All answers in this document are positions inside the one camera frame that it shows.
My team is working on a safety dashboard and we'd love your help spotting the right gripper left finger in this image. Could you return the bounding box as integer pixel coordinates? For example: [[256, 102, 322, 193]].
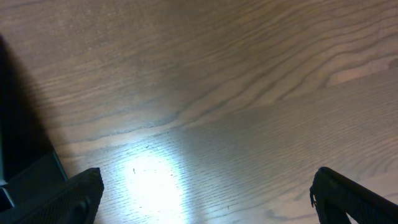
[[1, 167, 104, 224]]

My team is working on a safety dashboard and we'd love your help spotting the dark green open box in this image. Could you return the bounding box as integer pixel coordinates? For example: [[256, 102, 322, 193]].
[[1, 39, 68, 212]]

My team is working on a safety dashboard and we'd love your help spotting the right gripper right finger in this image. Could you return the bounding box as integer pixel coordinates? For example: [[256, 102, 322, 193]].
[[310, 167, 397, 224]]

